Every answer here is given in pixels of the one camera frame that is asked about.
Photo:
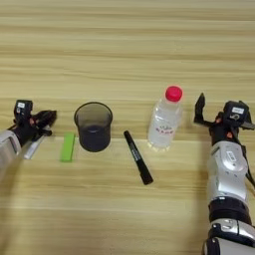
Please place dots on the clear bottle with red cap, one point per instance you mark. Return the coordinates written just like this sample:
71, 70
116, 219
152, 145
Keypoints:
164, 123

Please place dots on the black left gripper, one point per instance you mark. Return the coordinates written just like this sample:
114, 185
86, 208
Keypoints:
25, 132

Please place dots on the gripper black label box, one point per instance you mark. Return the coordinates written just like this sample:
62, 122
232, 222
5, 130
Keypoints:
235, 114
23, 111

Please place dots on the green rectangular block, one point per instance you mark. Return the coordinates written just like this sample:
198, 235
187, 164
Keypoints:
67, 147

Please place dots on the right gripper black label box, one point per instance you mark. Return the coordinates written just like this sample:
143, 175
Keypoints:
235, 114

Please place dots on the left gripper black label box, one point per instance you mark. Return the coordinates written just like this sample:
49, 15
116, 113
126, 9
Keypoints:
23, 111

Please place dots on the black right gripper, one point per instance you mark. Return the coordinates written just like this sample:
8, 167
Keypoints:
220, 132

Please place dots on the dark translucent plastic cup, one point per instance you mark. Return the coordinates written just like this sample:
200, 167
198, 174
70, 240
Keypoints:
93, 132

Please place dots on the black marker pen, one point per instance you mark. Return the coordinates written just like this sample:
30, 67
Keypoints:
137, 157

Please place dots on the white marker with black cap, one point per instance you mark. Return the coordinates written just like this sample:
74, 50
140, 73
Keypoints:
31, 149

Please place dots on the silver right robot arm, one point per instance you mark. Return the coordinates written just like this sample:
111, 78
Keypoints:
227, 179

